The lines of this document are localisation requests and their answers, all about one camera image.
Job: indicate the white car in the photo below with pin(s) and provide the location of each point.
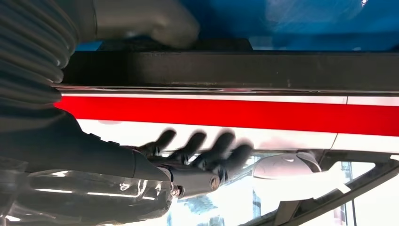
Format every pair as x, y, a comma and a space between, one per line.
280, 143

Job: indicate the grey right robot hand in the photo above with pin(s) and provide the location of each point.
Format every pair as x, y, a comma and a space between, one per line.
78, 156

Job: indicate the red barrier belt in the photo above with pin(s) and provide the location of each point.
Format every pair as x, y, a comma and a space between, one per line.
249, 113

